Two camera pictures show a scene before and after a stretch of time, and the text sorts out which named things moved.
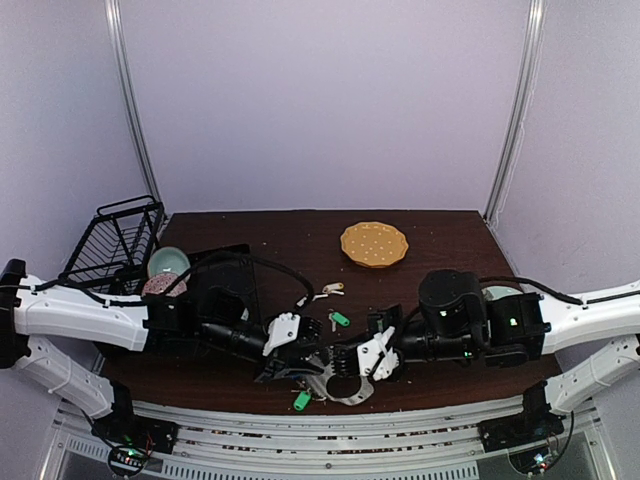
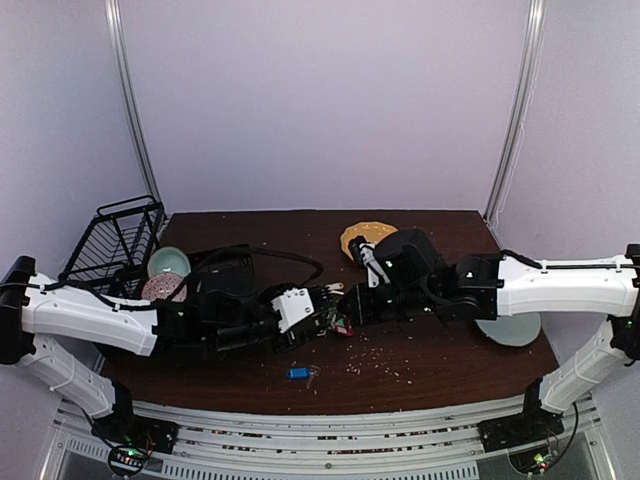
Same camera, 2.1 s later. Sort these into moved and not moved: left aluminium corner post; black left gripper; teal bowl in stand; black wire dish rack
Moved: black left gripper
Not moved: teal bowl in stand; left aluminium corner post; black wire dish rack
